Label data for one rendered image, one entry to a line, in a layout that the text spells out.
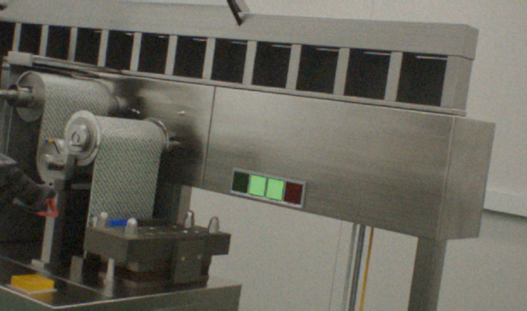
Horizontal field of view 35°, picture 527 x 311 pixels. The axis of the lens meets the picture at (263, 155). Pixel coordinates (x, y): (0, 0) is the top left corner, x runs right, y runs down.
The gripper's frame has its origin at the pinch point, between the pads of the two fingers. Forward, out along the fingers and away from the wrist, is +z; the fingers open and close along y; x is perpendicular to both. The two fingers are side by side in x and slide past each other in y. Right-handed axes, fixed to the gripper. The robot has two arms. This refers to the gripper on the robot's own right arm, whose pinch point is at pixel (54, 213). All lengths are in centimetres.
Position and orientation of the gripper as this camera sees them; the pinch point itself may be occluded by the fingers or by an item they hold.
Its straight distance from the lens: 222.6
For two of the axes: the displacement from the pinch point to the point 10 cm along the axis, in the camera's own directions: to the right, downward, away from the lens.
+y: 7.9, 1.4, -6.0
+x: 4.3, -8.2, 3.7
